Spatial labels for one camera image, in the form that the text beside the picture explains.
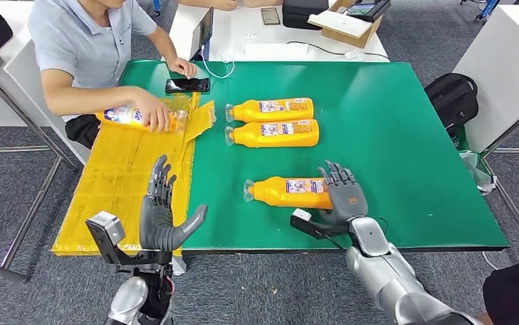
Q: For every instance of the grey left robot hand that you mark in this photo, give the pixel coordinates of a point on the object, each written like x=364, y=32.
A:
x=160, y=228

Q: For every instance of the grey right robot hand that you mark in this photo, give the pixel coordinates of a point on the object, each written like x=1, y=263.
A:
x=346, y=199

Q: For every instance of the orange detergent bottle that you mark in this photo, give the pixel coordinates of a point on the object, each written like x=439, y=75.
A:
x=250, y=137
x=120, y=116
x=268, y=193
x=250, y=112

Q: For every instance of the white table leg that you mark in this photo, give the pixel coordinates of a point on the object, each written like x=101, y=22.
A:
x=179, y=267

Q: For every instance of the yellow taped board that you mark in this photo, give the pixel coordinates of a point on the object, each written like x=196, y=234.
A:
x=106, y=188

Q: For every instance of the yellow plastic flap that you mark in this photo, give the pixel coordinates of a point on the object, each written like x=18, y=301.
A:
x=200, y=121

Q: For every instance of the black backpack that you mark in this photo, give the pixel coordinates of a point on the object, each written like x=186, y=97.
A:
x=452, y=101

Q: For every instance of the black smartphone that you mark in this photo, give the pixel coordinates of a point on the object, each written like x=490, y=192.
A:
x=187, y=85

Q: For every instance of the brown cardboard box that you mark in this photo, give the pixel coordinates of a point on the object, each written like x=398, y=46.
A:
x=349, y=40

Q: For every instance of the black handheld terminal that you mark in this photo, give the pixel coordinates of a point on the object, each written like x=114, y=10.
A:
x=369, y=11

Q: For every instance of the black carry case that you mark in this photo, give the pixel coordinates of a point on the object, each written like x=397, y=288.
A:
x=304, y=13

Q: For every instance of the person in black shorts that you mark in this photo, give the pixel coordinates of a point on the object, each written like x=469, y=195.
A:
x=510, y=300

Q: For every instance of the grey smartphone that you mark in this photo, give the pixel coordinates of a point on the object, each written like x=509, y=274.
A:
x=270, y=16

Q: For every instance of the black standing tablet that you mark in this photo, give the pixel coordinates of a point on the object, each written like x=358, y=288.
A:
x=201, y=33

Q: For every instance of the white panel table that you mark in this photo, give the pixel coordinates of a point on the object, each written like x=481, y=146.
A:
x=17, y=89

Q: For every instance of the white side table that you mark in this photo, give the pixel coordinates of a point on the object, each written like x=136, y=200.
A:
x=501, y=71

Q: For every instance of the white desk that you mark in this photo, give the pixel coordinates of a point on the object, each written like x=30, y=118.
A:
x=241, y=27

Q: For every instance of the seated person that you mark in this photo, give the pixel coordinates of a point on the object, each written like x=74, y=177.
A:
x=75, y=40

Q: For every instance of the person's hands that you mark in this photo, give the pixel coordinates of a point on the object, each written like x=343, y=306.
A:
x=228, y=4

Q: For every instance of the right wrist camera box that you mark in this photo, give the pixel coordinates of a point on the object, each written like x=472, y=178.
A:
x=308, y=226

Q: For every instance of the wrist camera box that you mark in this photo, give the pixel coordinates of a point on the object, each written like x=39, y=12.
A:
x=106, y=226
x=308, y=226

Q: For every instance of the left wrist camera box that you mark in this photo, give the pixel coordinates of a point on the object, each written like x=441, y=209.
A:
x=106, y=226

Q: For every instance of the blue metal cart frame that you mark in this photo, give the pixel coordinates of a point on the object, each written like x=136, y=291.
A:
x=488, y=8

